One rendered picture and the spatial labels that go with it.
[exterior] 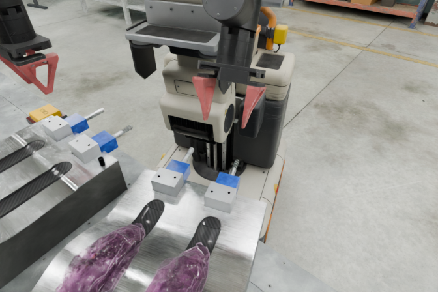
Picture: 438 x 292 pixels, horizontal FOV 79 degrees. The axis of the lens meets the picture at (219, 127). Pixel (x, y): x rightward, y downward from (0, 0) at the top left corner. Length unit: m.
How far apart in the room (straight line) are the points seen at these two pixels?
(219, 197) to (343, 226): 1.20
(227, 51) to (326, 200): 1.37
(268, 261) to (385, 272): 1.10
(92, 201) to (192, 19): 0.48
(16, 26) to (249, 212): 0.51
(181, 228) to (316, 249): 1.09
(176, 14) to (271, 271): 0.62
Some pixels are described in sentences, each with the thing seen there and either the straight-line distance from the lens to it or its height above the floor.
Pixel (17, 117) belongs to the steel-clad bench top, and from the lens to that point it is 1.00.
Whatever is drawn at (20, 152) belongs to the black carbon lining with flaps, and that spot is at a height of 0.88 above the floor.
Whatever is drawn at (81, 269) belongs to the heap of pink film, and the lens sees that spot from 0.41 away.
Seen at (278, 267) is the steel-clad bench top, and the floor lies 0.80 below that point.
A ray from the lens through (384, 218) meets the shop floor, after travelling 1.76.
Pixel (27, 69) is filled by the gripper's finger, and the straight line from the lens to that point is 0.57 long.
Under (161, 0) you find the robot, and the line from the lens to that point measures 0.80.
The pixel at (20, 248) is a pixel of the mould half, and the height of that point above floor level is 0.85.
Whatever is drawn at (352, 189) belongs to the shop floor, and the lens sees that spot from 1.81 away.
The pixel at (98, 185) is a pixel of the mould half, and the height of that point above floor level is 0.86.
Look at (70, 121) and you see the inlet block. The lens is 0.70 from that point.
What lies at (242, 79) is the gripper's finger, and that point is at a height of 1.08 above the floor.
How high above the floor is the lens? 1.27
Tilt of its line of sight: 38 degrees down
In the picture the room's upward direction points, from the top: straight up
